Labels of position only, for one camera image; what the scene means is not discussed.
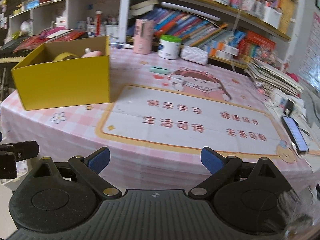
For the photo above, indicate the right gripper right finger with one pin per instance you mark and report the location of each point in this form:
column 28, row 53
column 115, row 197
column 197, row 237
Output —
column 222, row 170

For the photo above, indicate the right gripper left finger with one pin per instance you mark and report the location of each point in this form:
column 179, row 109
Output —
column 87, row 170

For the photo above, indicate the yellow tape roll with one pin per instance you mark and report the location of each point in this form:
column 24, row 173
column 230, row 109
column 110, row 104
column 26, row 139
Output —
column 65, row 56

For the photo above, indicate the pink checkered tablecloth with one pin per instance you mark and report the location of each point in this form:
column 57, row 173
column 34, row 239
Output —
column 156, row 125

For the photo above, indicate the black smartphone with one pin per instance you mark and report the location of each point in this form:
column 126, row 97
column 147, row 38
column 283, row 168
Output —
column 293, row 130

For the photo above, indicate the yellow cardboard box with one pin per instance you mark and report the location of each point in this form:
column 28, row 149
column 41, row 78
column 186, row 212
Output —
column 42, row 83

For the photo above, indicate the stack of papers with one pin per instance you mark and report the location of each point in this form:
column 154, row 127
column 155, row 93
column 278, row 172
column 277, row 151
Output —
column 268, row 78

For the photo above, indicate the mint green correction tape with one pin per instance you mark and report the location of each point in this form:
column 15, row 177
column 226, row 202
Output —
column 159, row 70

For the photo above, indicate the pink plush toy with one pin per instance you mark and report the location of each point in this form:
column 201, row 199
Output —
column 89, row 53

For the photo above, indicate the white quilted pouch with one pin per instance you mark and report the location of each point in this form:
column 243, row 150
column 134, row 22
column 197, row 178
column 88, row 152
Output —
column 195, row 55

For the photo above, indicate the red paper pile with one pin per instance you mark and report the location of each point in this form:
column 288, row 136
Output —
column 61, row 35

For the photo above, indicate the white jar green lid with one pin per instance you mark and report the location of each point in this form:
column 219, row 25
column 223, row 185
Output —
column 169, row 47

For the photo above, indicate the white pen holder cups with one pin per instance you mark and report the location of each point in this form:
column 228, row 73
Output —
column 104, row 30

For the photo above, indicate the pink humidifier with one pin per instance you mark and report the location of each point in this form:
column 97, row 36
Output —
column 143, row 36

